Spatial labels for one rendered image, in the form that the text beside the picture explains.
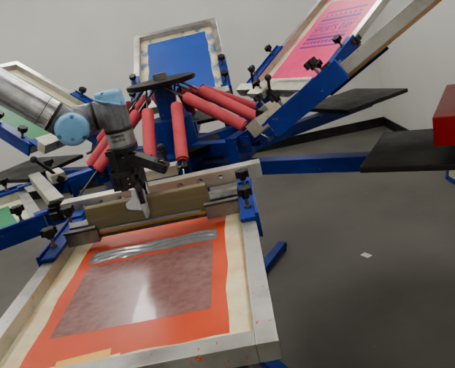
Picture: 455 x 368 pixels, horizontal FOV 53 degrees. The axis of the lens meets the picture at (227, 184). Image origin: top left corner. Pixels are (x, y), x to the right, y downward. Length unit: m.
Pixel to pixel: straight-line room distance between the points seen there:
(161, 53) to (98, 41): 2.37
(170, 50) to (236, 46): 2.22
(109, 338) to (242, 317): 0.26
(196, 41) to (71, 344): 2.51
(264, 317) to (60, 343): 0.42
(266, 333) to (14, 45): 5.28
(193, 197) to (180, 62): 1.88
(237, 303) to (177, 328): 0.13
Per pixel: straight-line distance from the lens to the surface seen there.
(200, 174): 1.49
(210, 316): 0.92
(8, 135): 2.44
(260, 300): 0.87
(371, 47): 1.38
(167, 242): 1.26
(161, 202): 1.30
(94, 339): 0.98
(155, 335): 0.92
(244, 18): 5.34
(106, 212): 1.34
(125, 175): 1.26
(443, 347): 2.27
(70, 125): 1.09
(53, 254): 1.33
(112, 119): 1.23
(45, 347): 1.03
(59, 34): 5.62
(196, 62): 3.02
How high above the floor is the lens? 1.47
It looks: 18 degrees down
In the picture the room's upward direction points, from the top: 13 degrees counter-clockwise
